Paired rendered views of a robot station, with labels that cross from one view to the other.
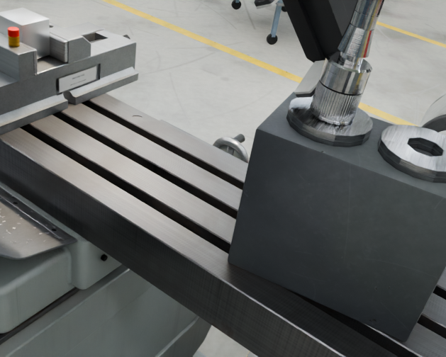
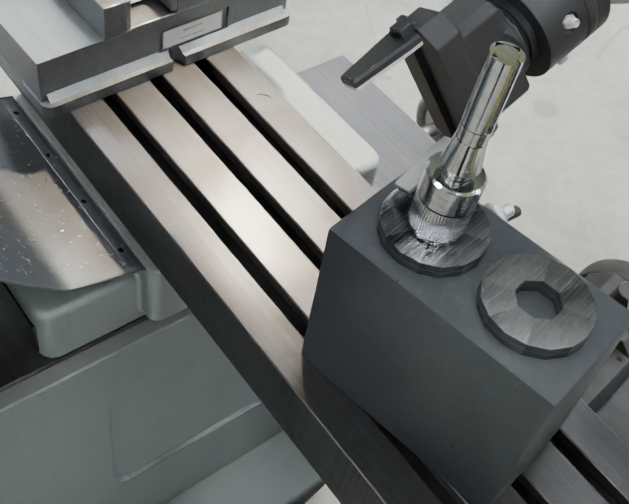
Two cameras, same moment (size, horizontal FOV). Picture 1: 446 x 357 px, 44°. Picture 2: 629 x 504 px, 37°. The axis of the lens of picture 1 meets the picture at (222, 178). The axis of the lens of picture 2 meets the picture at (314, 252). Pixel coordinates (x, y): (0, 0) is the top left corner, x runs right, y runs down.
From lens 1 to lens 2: 0.32 m
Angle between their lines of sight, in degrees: 19
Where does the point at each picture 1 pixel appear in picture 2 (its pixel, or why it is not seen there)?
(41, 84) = (136, 41)
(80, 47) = not seen: outside the picture
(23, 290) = (76, 316)
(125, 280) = not seen: hidden behind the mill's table
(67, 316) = (136, 346)
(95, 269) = (171, 301)
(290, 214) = (364, 333)
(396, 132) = (512, 268)
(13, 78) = (97, 35)
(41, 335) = (100, 364)
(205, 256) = (276, 342)
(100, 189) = (177, 216)
